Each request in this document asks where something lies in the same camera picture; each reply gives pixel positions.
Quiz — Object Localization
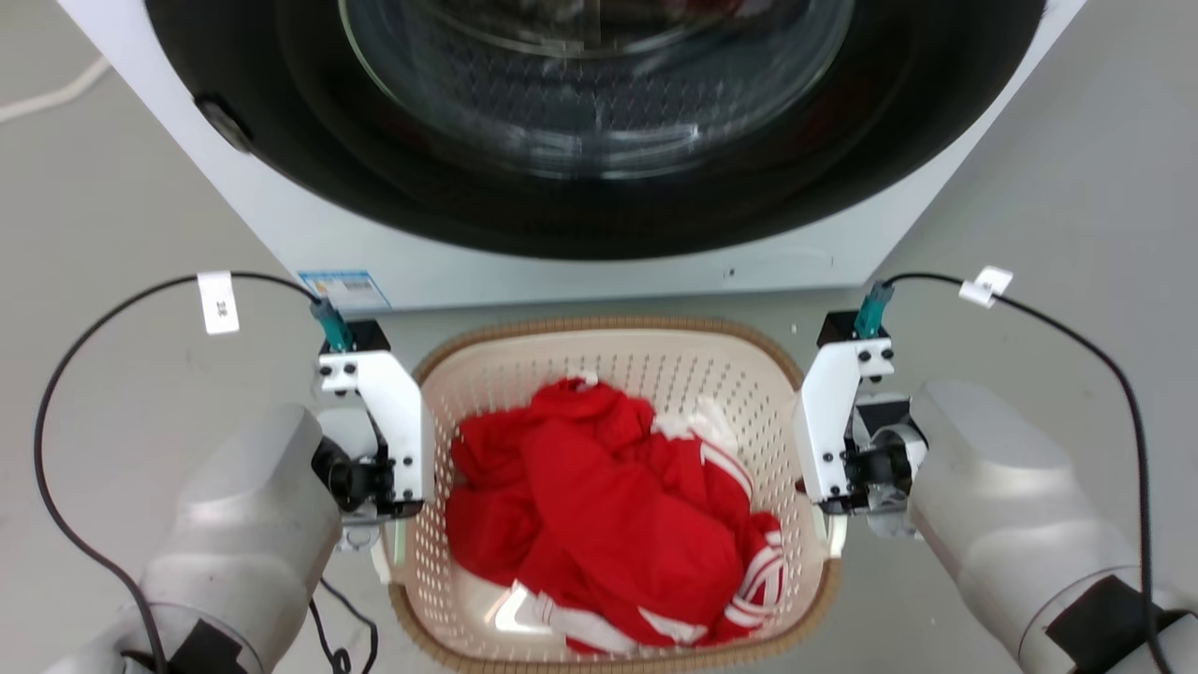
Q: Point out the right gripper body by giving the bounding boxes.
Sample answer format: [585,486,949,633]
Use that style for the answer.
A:
[827,397,929,560]

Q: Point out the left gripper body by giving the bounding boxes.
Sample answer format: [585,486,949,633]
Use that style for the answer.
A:
[313,434,425,583]

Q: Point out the beige perforated laundry basket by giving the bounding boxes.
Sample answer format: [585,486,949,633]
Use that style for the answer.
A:
[387,315,843,674]

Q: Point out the blue energy label sticker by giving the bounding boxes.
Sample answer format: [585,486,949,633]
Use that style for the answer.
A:
[298,270,392,312]

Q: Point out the red garment white stripes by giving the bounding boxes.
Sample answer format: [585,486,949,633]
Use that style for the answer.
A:
[446,374,785,655]

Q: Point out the white washing machine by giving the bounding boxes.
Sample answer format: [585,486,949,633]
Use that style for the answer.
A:
[56,0,1087,315]

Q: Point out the black round washer door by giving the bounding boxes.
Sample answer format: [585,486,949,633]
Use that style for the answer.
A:
[145,0,1046,262]

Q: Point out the black door latch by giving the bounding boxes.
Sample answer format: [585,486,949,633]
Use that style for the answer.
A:
[194,93,255,154]

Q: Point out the thin black looped cable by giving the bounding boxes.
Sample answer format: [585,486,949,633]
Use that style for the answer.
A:
[307,578,381,674]

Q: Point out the white cable tag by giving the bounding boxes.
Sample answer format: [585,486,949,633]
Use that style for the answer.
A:
[197,271,241,336]
[958,266,1015,309]

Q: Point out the black strap on left arm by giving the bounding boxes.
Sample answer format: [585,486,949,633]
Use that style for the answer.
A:
[122,618,250,674]

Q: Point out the black strap on arm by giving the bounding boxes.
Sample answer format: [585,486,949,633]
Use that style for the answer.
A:
[122,618,250,674]
[1045,575,1191,674]

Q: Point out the black strap on right arm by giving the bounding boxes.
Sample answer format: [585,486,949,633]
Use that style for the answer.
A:
[1045,575,1191,674]

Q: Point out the white floor cable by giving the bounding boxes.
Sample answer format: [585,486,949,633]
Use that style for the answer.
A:
[0,54,112,125]

